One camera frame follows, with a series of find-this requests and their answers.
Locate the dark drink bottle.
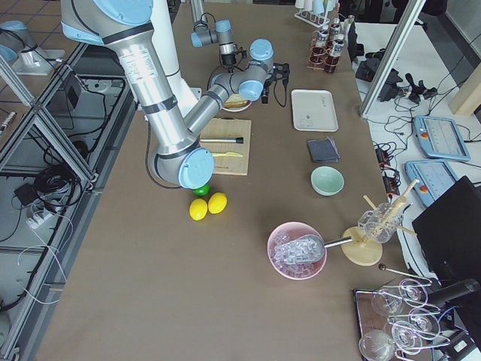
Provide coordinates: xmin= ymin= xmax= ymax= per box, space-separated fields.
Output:
xmin=315 ymin=29 xmax=328 ymax=51
xmin=331 ymin=34 xmax=345 ymax=58
xmin=328 ymin=17 xmax=341 ymax=40

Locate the green lime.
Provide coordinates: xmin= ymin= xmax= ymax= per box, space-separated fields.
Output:
xmin=193 ymin=184 xmax=210 ymax=197

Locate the copper wire bottle rack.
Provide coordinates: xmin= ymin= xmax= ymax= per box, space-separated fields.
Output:
xmin=307 ymin=32 xmax=341 ymax=74

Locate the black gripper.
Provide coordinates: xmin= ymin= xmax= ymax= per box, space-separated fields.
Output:
xmin=220 ymin=53 xmax=237 ymax=70
xmin=262 ymin=77 xmax=275 ymax=104

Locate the green bowl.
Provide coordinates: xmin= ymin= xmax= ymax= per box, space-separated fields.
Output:
xmin=310 ymin=166 xmax=345 ymax=196

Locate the glass mug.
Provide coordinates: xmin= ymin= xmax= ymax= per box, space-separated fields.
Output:
xmin=358 ymin=202 xmax=403 ymax=244

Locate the plain bread slice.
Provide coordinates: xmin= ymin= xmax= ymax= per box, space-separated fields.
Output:
xmin=223 ymin=94 xmax=249 ymax=109

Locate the yellow lemon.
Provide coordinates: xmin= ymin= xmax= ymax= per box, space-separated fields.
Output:
xmin=189 ymin=199 xmax=208 ymax=221
xmin=207 ymin=193 xmax=228 ymax=214

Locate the aluminium frame post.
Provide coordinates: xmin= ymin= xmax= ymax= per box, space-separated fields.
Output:
xmin=359 ymin=0 xmax=425 ymax=120

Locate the white wire cup rack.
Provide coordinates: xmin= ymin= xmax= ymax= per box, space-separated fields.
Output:
xmin=295 ymin=0 xmax=338 ymax=28

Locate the blue teach pendant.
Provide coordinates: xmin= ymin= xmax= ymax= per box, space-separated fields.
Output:
xmin=404 ymin=159 xmax=458 ymax=207
xmin=413 ymin=116 xmax=471 ymax=161

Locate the pink ice bowl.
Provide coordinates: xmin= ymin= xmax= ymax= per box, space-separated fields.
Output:
xmin=267 ymin=222 xmax=327 ymax=280

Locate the black device stand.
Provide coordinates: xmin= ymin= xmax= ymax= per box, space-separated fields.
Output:
xmin=346 ymin=23 xmax=405 ymax=113

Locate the black glass tray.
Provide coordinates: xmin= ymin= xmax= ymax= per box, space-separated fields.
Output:
xmin=352 ymin=276 xmax=450 ymax=360

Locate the black monitor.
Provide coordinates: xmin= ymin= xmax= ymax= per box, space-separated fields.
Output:
xmin=413 ymin=176 xmax=480 ymax=281

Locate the wooden mug tree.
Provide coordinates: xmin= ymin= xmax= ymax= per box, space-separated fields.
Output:
xmin=341 ymin=178 xmax=419 ymax=266

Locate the white pedestal column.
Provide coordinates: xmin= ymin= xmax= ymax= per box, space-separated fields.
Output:
xmin=150 ymin=0 xmax=198 ymax=106

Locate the steel muddler black tip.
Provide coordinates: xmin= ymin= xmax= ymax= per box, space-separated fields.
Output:
xmin=200 ymin=137 xmax=244 ymax=144

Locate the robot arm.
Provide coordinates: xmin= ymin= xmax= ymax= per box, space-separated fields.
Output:
xmin=190 ymin=0 xmax=243 ymax=72
xmin=61 ymin=1 xmax=274 ymax=190

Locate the white plate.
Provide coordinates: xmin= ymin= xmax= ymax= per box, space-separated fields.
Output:
xmin=222 ymin=100 xmax=252 ymax=112

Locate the metal ice scoop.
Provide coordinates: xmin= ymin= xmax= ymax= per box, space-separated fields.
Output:
xmin=273 ymin=235 xmax=352 ymax=265

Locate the yellow plastic knife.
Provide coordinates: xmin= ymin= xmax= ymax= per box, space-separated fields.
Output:
xmin=212 ymin=151 xmax=244 ymax=158

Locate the cream rabbit tray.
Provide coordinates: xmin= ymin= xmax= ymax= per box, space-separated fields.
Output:
xmin=291 ymin=89 xmax=338 ymax=132

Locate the wooden cutting board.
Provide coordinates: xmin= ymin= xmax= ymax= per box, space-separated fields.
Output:
xmin=200 ymin=118 xmax=251 ymax=176

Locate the grey folded cloth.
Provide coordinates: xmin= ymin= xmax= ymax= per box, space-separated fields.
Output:
xmin=307 ymin=137 xmax=340 ymax=162

